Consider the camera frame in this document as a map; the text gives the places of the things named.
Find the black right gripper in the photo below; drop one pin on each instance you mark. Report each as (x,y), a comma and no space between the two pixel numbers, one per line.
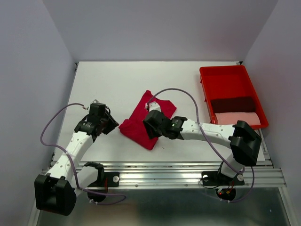
(151,133)

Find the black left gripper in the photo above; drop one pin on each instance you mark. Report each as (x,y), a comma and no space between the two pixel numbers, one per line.
(113,124)

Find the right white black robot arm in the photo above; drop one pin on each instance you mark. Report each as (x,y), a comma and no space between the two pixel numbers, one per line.
(243,141)

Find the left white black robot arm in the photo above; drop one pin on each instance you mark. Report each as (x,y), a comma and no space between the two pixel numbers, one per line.
(57,190)

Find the pink rolled t-shirt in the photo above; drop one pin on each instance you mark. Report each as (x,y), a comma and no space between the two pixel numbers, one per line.
(251,119)

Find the red plastic bin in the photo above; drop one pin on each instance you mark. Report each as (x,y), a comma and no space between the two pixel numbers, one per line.
(229,82)

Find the dark maroon rolled t-shirt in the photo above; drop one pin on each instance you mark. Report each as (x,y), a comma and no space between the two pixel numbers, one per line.
(236,104)

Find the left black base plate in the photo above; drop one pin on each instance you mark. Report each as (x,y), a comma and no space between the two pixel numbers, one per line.
(107,179)

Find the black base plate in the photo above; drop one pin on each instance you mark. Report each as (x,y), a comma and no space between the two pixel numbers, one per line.
(214,178)
(107,179)

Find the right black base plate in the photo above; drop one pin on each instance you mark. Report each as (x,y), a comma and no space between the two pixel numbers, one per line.
(214,178)

